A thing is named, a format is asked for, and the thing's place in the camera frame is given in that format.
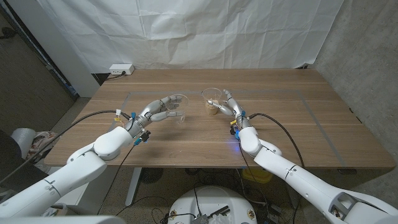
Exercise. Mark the black antenna pair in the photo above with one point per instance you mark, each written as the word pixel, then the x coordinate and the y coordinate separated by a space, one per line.
pixel 219 211

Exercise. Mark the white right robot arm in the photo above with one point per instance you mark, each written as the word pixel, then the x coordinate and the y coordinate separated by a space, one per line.
pixel 295 177

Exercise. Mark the white robot chest cover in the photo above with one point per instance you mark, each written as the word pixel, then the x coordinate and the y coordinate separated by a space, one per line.
pixel 62 220

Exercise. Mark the grey bubble wrap roll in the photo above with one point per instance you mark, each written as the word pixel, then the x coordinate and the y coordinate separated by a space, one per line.
pixel 22 140

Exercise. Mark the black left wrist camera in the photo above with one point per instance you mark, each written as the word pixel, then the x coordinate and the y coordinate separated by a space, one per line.
pixel 143 137

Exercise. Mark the black ribbed round object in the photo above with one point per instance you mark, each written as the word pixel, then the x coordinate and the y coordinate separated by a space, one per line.
pixel 151 175

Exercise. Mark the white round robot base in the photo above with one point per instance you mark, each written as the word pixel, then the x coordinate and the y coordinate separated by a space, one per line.
pixel 211 199

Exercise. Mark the white floor power strip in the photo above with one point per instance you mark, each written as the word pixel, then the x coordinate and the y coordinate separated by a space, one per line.
pixel 275 210

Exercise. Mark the white creased backdrop sheet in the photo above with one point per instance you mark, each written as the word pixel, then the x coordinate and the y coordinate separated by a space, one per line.
pixel 186 31

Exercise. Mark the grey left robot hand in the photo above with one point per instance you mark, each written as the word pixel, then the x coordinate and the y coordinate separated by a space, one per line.
pixel 146 113

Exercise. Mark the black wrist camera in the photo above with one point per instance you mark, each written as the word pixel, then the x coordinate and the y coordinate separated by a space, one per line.
pixel 143 137
pixel 233 130

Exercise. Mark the clear plastic cup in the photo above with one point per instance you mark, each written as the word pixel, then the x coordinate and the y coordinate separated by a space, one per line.
pixel 183 105
pixel 211 93

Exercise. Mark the grey heat sink module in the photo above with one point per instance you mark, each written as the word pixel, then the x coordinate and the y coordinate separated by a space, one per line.
pixel 200 219

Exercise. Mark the dark felt partition panel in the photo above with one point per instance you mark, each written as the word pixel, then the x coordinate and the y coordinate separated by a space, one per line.
pixel 28 87

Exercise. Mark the person in dark trousers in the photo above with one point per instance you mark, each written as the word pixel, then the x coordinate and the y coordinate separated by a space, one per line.
pixel 15 168

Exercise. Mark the grey tape outline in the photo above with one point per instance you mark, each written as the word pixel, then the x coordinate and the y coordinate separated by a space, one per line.
pixel 264 91

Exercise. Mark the white table leg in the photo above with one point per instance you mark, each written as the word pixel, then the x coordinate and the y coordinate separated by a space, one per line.
pixel 134 186

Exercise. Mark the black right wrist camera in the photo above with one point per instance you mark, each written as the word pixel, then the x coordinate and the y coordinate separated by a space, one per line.
pixel 233 130

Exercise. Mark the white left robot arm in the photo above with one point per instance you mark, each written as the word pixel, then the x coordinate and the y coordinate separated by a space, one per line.
pixel 77 168

